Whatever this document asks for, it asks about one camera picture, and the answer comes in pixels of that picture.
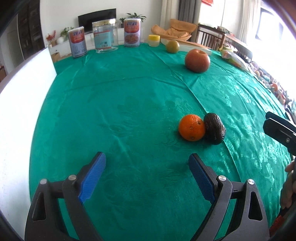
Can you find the small green-yellow pear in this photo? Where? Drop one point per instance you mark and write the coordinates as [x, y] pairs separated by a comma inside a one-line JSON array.
[[172, 46]]

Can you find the orange tangerine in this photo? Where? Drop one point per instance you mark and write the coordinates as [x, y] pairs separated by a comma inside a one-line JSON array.
[[191, 128]]

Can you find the white cardboard box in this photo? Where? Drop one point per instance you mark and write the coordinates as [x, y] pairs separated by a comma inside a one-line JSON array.
[[23, 92]]

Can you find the snack bag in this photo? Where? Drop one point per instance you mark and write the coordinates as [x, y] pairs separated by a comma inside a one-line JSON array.
[[233, 59]]

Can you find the red wall decoration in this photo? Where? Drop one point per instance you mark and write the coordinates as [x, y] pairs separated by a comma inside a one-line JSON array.
[[207, 2]]

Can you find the black television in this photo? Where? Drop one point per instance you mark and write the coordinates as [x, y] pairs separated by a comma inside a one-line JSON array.
[[86, 20]]

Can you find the red flower vase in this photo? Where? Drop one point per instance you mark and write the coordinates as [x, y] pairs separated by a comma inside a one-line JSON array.
[[51, 37]]

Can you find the left green plant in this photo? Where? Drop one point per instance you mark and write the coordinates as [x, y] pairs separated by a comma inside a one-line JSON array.
[[64, 32]]

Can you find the red apple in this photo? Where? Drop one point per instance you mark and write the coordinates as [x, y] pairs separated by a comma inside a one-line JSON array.
[[197, 61]]

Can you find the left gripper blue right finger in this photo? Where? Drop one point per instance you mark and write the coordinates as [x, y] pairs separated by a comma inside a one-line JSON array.
[[248, 221]]

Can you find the red-label tin can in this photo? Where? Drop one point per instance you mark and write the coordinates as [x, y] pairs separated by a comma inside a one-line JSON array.
[[77, 42], [132, 32]]

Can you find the wooden chair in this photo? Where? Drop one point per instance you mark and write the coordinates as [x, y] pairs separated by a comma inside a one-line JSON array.
[[210, 37]]

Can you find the dark wooden bookshelf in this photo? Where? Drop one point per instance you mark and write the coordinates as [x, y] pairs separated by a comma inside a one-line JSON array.
[[29, 29]]

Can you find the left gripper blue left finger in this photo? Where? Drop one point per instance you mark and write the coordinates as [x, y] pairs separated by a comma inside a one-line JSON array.
[[45, 220]]

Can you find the clear glass jar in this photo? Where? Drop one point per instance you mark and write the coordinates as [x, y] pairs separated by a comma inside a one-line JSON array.
[[105, 35]]

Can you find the cardboard box on floor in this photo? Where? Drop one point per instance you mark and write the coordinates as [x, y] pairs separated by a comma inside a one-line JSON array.
[[55, 57]]

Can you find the green tablecloth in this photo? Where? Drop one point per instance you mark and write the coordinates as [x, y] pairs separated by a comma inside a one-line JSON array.
[[128, 105]]

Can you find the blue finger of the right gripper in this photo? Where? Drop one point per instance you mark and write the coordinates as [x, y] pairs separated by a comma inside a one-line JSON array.
[[279, 119], [280, 133]]

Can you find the person's right hand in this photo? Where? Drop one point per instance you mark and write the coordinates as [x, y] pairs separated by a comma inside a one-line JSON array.
[[288, 188]]

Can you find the small potted plant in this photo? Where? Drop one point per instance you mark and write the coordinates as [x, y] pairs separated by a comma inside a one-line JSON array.
[[122, 22]]

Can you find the left red-label tin can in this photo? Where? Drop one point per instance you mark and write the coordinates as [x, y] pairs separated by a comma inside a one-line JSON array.
[[77, 42]]

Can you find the dark avocado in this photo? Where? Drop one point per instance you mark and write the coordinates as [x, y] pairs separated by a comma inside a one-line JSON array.
[[215, 129]]

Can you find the orange lounge chair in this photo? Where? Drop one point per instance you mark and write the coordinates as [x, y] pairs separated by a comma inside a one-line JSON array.
[[178, 30]]

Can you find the large potted plant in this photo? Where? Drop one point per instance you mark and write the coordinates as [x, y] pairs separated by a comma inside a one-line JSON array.
[[136, 16]]

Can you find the grey curtain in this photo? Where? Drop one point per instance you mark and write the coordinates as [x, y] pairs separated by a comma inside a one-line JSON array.
[[189, 11]]

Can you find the right red-label tin can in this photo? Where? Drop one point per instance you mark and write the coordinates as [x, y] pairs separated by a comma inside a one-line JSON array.
[[132, 32]]

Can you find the yellow lid small jar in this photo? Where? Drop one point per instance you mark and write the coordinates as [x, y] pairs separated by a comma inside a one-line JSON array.
[[153, 40]]

